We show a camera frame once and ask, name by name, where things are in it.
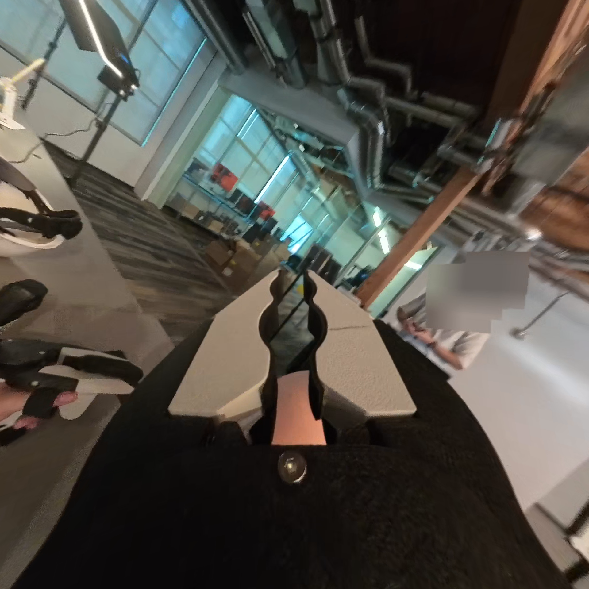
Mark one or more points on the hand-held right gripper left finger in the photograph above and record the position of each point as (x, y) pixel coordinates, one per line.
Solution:
(221, 368)

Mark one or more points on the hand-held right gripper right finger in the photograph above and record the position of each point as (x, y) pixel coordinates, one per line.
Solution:
(363, 368)

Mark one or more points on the pink round dish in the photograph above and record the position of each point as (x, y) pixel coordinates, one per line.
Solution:
(299, 409)

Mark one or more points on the person's left hand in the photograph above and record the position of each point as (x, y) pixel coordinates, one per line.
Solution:
(11, 402)

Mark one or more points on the black glossy pouch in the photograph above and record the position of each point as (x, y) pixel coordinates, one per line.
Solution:
(20, 299)

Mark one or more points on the stack of cardboard boxes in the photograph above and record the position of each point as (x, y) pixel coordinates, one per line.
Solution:
(239, 257)

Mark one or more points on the wooden beam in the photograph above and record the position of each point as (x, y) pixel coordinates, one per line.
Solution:
(428, 221)

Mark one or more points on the metal shelf racks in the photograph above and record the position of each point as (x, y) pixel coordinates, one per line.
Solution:
(221, 193)

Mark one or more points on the metal ceiling ducts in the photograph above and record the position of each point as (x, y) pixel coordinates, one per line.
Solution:
(368, 129)

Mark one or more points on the black studio light stand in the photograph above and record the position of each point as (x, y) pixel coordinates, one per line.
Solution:
(92, 27)

